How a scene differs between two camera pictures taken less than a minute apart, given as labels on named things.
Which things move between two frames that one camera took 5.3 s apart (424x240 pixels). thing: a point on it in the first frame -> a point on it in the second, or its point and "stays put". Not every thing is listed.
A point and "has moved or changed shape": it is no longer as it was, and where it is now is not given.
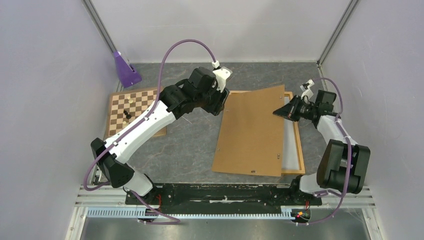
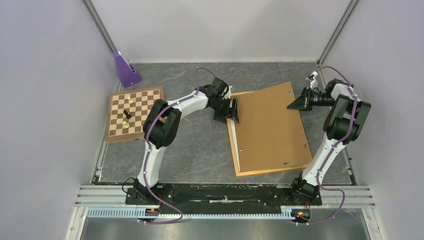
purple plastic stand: [127, 75] stays put
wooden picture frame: [301, 170] has moved or changed shape
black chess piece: [128, 116] stays put
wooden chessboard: [123, 105] stays put
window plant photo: [290, 155] -> [235, 134]
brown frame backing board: [251, 137] has moved or changed shape
